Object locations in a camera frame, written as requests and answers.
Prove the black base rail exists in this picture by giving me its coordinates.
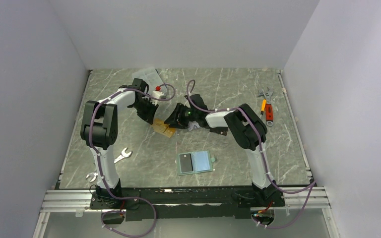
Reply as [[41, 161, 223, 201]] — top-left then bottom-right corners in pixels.
[[90, 185, 285, 221]]

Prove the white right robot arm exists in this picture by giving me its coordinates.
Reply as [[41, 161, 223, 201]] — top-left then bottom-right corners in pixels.
[[164, 94, 285, 207]]

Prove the orange small screwdriver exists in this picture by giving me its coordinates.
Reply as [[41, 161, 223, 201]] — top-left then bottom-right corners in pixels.
[[260, 99, 266, 116]]

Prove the aluminium frame rail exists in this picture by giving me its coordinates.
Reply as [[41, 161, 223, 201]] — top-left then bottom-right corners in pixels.
[[33, 189, 92, 238]]

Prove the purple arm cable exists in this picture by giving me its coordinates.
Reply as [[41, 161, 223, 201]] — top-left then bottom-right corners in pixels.
[[186, 79, 318, 230], [88, 83, 177, 238]]

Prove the black credit card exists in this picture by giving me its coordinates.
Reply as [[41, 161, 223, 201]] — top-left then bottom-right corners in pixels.
[[179, 153, 193, 173], [209, 127, 228, 136]]

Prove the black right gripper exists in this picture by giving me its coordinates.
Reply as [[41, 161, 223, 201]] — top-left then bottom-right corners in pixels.
[[164, 103, 198, 129]]

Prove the green card holder wallet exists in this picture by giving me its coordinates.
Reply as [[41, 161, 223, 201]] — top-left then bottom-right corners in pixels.
[[176, 150, 216, 176]]

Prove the silver open-end wrench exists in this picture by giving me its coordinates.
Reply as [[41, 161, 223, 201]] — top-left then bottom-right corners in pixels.
[[85, 147, 133, 183]]

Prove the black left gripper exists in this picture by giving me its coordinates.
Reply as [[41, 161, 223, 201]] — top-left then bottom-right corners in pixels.
[[132, 99, 159, 125]]

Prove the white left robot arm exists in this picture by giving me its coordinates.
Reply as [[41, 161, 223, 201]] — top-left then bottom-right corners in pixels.
[[80, 78, 158, 208]]

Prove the clear plastic organizer box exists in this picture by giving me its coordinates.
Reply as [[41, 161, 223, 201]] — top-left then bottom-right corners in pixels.
[[132, 67, 164, 93]]

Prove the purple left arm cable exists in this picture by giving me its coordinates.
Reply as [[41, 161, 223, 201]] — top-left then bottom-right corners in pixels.
[[88, 83, 177, 238]]

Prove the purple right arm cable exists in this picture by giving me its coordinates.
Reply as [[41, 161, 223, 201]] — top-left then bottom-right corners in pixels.
[[186, 79, 318, 230]]

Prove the red adjustable wrench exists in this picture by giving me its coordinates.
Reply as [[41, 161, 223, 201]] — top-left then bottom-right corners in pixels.
[[258, 87, 273, 126]]

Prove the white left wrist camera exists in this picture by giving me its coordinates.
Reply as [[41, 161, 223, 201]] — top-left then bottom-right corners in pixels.
[[150, 86, 166, 104]]

